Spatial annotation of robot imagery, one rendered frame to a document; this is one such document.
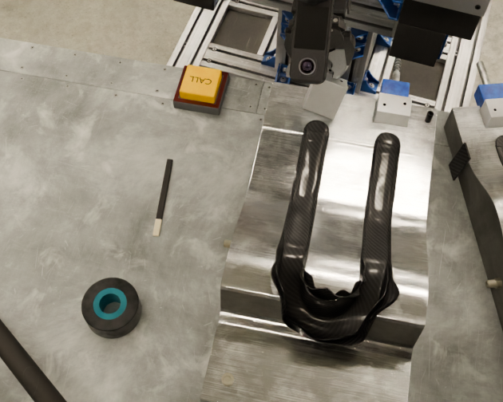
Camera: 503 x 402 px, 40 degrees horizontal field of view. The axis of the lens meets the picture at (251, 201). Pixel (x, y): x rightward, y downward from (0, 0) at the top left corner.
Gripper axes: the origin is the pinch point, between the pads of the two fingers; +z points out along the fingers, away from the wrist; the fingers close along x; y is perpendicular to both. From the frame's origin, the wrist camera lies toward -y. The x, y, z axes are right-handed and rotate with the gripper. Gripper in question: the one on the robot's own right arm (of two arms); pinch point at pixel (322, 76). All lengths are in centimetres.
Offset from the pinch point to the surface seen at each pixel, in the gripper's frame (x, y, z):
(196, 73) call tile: 22.7, 3.7, 7.9
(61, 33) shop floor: 105, 66, 90
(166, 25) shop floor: 72, 76, 97
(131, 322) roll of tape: 21.1, -40.2, 2.6
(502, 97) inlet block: -27.3, 6.2, 12.6
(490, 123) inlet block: -25.6, 1.0, 11.8
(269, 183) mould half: 5.6, -17.1, 2.7
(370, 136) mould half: -7.7, -6.5, 5.6
